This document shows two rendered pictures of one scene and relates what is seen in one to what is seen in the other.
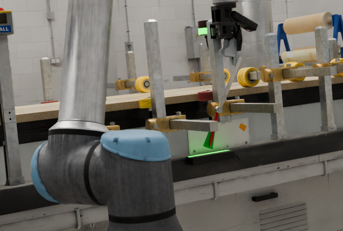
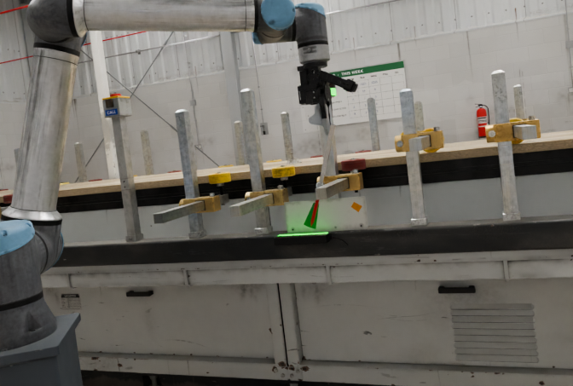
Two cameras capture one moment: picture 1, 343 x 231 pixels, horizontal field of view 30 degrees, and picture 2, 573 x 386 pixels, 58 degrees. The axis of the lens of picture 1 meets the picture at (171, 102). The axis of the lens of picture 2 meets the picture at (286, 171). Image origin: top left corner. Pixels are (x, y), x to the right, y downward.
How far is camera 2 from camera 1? 1.72 m
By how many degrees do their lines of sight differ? 49
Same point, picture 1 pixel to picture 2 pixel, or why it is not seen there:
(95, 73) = (25, 164)
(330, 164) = (517, 267)
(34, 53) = (551, 83)
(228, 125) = (336, 204)
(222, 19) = (305, 82)
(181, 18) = not seen: outside the picture
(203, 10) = not seen: outside the picture
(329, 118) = (507, 203)
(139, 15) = not seen: outside the picture
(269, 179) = (406, 273)
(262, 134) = (448, 212)
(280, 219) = (484, 320)
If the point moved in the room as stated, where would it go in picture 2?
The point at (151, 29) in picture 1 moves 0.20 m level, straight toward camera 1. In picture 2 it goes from (244, 99) to (191, 101)
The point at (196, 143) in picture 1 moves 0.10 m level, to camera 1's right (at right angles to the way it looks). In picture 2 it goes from (296, 221) to (318, 221)
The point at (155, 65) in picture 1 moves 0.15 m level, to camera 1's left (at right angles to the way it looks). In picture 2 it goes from (249, 136) to (222, 140)
